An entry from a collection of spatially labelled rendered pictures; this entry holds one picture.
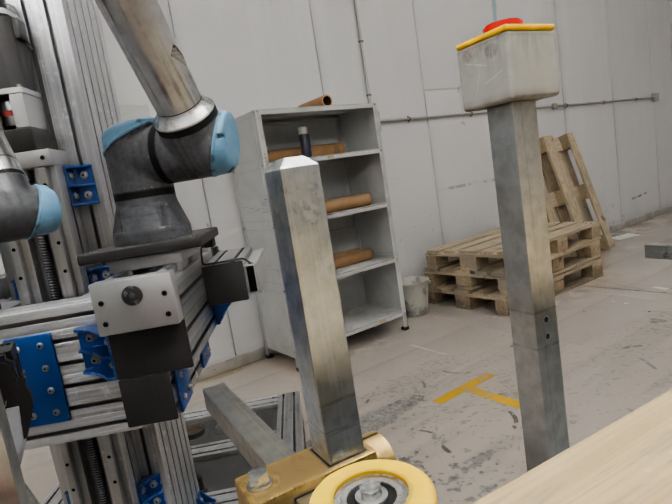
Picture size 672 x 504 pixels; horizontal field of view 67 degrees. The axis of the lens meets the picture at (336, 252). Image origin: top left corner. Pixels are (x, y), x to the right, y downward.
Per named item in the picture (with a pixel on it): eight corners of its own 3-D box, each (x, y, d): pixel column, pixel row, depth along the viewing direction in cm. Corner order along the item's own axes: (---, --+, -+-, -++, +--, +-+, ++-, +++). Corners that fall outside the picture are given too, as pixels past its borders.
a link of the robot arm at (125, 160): (134, 193, 109) (121, 129, 107) (192, 184, 106) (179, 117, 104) (98, 197, 97) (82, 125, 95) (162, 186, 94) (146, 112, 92)
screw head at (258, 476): (243, 483, 43) (241, 470, 42) (267, 473, 44) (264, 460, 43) (252, 495, 41) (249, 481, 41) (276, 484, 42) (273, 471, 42)
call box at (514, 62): (463, 119, 55) (454, 44, 54) (509, 114, 58) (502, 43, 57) (513, 106, 49) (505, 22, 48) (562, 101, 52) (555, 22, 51)
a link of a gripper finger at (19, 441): (39, 456, 65) (21, 388, 64) (37, 477, 60) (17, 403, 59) (10, 466, 64) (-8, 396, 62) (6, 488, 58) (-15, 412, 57)
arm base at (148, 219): (128, 241, 110) (118, 195, 109) (198, 230, 111) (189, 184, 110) (102, 250, 95) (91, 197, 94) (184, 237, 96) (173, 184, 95)
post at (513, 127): (523, 494, 61) (479, 109, 54) (550, 477, 63) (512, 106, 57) (555, 513, 57) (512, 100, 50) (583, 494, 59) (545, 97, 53)
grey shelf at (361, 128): (265, 357, 342) (223, 123, 320) (369, 320, 392) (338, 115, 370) (299, 372, 305) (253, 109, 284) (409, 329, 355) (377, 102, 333)
